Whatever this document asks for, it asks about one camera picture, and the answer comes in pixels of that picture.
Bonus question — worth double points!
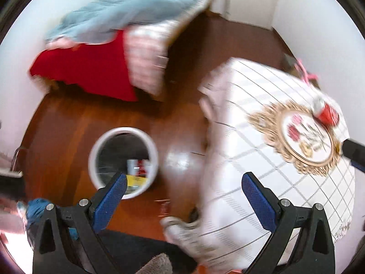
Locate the white rimmed trash bin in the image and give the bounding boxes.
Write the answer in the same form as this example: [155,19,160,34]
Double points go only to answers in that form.
[88,126,159,201]

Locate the checkered bed sheet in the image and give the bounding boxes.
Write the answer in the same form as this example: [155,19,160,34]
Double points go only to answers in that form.
[125,0,212,97]

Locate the pink cloth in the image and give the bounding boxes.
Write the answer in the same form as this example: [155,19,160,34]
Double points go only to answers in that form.
[46,38,82,50]

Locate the yellow packet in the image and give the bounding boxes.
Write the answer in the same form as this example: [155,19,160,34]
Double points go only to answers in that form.
[126,175,148,188]

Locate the table with patterned tablecloth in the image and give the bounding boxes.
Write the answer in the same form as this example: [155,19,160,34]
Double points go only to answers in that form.
[198,57,357,272]

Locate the red drink can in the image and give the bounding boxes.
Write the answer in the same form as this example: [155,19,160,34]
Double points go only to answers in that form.
[310,96,340,126]

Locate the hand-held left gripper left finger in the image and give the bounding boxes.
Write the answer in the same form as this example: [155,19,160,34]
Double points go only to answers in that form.
[33,172,128,274]

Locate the cardboard box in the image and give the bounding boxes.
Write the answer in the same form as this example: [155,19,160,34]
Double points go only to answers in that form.
[282,54,300,74]

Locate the pink plush toy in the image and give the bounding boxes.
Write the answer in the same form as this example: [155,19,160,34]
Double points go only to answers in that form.
[295,58,319,83]

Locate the red blanket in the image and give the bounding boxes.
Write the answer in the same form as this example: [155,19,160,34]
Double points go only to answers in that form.
[29,30,139,102]

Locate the white sneaker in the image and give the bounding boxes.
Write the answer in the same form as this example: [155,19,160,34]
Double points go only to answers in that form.
[160,216,226,266]

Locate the wooden bed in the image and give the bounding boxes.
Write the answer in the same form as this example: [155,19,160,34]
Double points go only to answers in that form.
[30,0,213,103]

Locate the person's dark trouser legs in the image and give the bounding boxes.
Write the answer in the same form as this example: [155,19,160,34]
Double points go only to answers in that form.
[97,230,198,274]

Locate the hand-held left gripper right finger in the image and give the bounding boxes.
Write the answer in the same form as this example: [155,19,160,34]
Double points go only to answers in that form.
[241,172,336,274]

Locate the white door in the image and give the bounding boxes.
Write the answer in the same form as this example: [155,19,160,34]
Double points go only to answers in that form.
[211,0,278,31]

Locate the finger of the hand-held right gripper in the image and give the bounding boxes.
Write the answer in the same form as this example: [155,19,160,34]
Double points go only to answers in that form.
[342,138,365,173]

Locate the blue duvet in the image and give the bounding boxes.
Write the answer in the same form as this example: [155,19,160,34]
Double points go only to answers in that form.
[45,0,212,44]

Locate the blue cloth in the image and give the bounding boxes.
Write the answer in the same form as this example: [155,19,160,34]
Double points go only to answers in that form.
[16,198,80,242]

